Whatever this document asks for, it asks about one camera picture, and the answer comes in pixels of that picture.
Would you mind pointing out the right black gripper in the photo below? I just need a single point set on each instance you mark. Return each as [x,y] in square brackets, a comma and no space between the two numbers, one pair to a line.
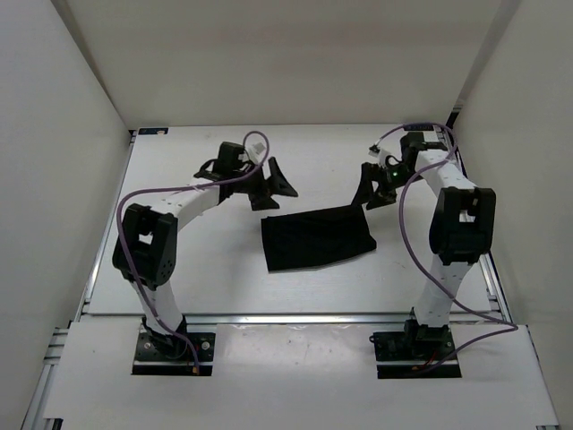
[365,190]

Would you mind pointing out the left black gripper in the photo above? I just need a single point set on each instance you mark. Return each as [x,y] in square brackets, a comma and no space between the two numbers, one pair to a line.
[275,184]

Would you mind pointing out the black skirt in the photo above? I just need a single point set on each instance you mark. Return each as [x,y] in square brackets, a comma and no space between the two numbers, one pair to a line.
[315,239]

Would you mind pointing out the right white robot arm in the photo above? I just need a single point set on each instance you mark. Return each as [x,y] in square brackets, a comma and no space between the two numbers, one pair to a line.
[461,230]

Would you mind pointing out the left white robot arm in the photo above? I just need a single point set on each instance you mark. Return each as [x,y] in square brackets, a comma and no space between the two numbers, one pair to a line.
[145,251]

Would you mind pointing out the right blue label sticker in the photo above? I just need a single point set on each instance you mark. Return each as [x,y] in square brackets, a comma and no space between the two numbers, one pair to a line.
[418,128]

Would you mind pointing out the blue label sticker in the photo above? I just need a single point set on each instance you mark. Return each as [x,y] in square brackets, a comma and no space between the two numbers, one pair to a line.
[153,131]
[418,128]

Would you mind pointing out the left blue label sticker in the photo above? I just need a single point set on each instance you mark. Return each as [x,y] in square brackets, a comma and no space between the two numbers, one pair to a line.
[153,131]

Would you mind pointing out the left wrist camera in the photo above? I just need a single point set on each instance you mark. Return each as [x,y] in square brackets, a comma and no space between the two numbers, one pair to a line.
[256,152]

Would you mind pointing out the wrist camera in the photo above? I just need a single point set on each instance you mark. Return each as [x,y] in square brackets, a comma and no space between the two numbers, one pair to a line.
[376,151]
[256,152]

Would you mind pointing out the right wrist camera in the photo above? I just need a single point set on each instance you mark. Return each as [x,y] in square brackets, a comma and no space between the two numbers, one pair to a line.
[376,151]

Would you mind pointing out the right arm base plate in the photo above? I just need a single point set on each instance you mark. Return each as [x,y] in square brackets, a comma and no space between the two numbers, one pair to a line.
[398,357]

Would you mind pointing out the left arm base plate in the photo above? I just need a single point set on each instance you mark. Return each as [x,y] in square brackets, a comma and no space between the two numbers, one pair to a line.
[160,358]

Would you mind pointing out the front aluminium rail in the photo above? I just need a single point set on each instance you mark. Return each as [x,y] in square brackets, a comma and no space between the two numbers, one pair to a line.
[295,319]

